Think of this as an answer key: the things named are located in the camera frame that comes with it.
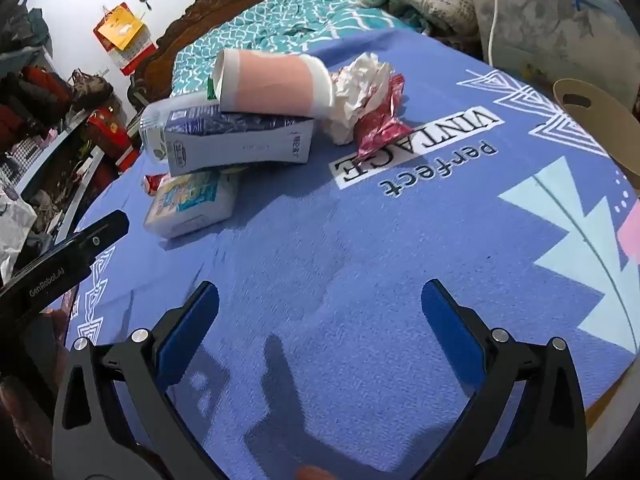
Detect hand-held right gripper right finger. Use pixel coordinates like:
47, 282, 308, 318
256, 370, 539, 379
421, 279, 587, 480

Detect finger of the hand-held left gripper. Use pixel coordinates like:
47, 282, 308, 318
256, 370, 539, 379
60, 210, 130, 267

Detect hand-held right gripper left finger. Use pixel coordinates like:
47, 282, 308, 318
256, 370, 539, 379
51, 281, 236, 480

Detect small red wrapper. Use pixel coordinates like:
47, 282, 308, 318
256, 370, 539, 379
144, 173, 172, 197

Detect blue white sponge packet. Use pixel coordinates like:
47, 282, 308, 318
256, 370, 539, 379
143, 170, 241, 239

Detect white plastic bottle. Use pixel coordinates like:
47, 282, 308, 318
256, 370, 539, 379
139, 76, 223, 163

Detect white blue milk carton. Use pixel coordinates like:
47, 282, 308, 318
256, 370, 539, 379
162, 105, 317, 177

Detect red snack wrapper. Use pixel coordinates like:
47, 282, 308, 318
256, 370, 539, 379
354, 74, 407, 163

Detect pink paper cup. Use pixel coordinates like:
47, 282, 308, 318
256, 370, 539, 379
212, 49, 335, 118

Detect beige plastic bin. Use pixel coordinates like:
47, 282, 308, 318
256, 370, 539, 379
552, 78, 640, 191

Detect white paper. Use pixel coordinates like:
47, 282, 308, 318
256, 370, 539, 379
322, 52, 393, 146

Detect person's left forearm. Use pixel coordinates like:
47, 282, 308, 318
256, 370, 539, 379
0, 375, 57, 480

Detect white plastic bag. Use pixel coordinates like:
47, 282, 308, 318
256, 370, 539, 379
0, 185, 40, 281

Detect red gift box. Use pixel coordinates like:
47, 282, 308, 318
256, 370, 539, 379
82, 107, 142, 173

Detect blue printed mat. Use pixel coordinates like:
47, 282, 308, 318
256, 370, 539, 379
65, 25, 640, 480

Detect brown handbag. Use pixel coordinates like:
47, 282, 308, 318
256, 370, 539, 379
69, 69, 115, 112

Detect carved wooden headboard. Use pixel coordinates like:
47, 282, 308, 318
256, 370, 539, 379
126, 0, 301, 111

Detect teal patterned quilt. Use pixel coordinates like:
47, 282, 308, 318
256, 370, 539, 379
171, 0, 421, 98

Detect red yellow wall calendar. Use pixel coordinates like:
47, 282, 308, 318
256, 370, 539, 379
93, 4, 158, 77

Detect white cable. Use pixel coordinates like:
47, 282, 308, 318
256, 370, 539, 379
489, 0, 507, 68

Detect clear storage box blue handle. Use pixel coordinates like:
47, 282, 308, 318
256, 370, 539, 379
452, 0, 640, 126

